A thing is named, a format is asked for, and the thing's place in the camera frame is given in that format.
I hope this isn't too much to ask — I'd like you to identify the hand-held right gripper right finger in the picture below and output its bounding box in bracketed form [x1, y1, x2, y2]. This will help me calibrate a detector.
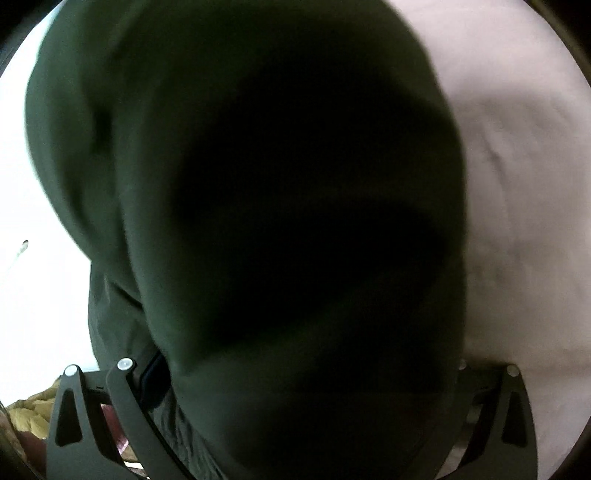
[438, 359, 539, 480]

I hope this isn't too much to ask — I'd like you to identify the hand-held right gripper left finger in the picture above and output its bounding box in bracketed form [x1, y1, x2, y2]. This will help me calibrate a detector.
[46, 353, 195, 480]

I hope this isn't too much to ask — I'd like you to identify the black hooded puffer jacket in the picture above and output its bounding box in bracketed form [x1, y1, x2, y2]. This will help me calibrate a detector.
[25, 0, 472, 480]

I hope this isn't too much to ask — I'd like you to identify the dark red cloth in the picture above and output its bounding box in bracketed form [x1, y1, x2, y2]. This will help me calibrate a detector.
[99, 404, 133, 459]

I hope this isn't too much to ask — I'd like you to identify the yellow quilted cloth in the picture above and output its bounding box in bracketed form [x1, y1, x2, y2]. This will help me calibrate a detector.
[7, 391, 63, 440]

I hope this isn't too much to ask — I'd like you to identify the pink bed sheet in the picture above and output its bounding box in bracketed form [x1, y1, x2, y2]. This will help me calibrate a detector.
[388, 0, 591, 480]

